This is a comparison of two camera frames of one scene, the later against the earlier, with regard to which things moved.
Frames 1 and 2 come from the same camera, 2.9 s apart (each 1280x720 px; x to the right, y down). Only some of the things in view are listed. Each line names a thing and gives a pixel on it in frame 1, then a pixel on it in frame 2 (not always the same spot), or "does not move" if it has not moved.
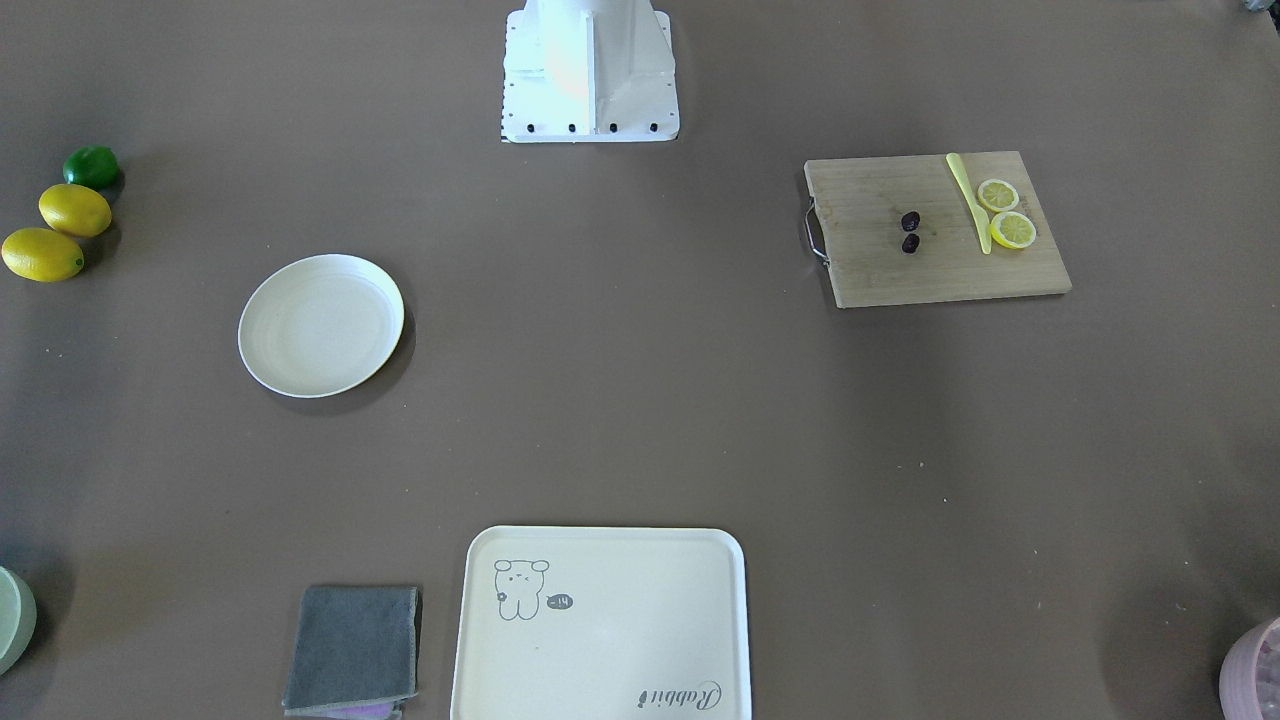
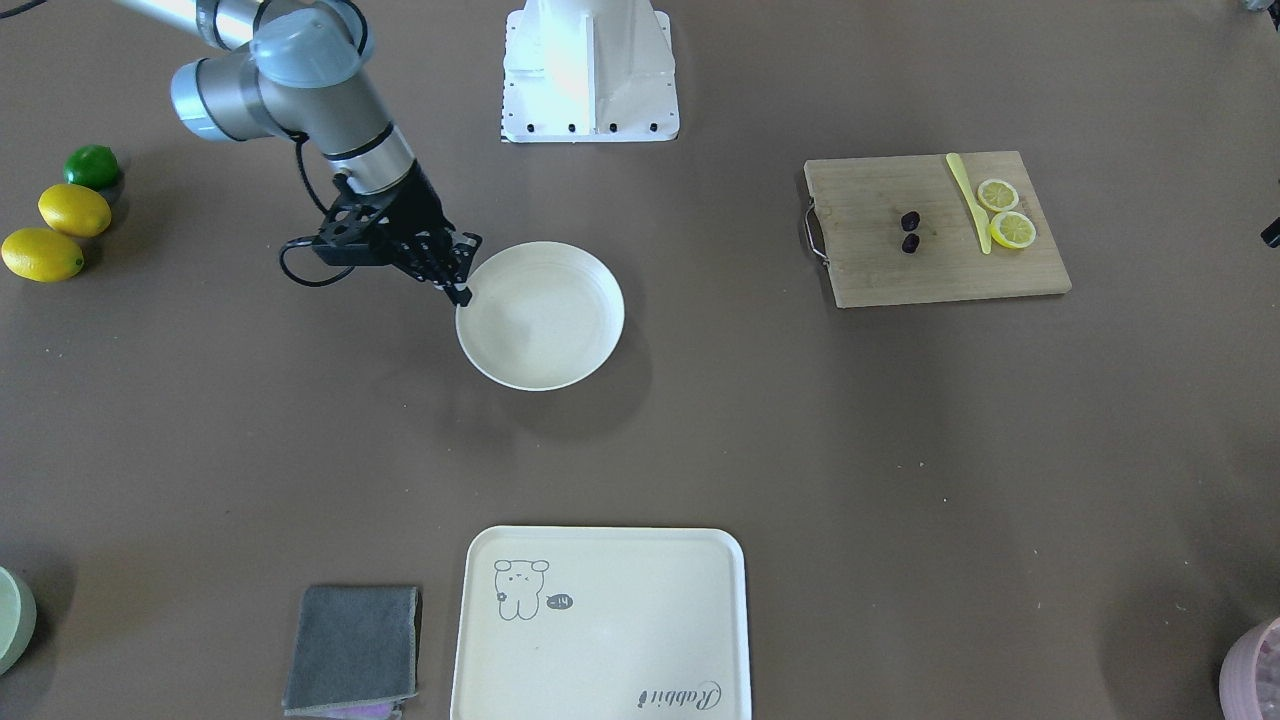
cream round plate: (319, 324) -> (542, 316)
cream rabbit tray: (602, 623) does not move
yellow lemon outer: (41, 255) does not move
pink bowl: (1249, 687) does not move
